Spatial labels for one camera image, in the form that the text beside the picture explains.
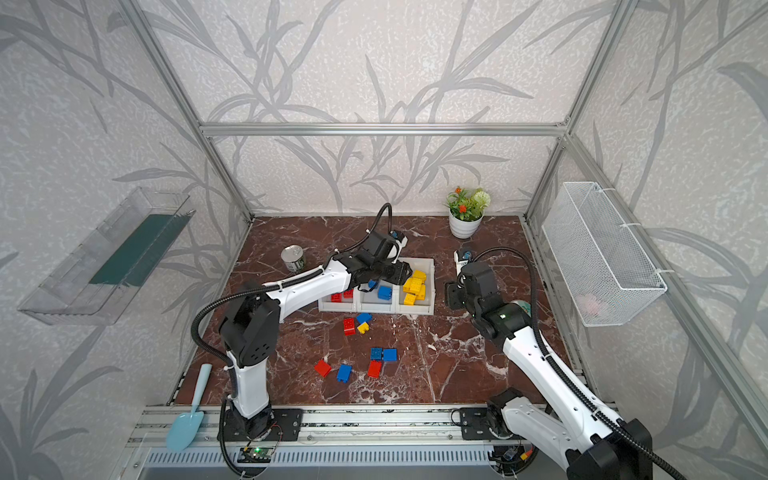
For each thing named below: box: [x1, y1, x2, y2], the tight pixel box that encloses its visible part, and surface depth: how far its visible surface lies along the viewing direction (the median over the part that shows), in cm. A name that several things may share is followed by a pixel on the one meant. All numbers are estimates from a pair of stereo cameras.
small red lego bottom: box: [368, 360, 382, 379], surface depth 84 cm
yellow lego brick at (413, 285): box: [403, 277, 423, 295], surface depth 96 cm
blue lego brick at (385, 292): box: [378, 285, 393, 301], surface depth 98 cm
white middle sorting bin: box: [354, 280, 400, 314], surface depth 93 cm
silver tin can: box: [281, 244, 306, 273], surface depth 104 cm
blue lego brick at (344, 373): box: [336, 364, 353, 384], surface depth 82 cm
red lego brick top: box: [343, 318, 357, 336], surface depth 91 cm
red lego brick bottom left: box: [314, 359, 332, 378], surface depth 84 cm
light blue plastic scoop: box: [166, 363, 213, 452], surface depth 75 cm
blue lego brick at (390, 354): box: [383, 348, 397, 361], surface depth 86 cm
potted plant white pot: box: [448, 208, 484, 239], surface depth 111 cm
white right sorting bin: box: [396, 257, 435, 316], surface depth 93 cm
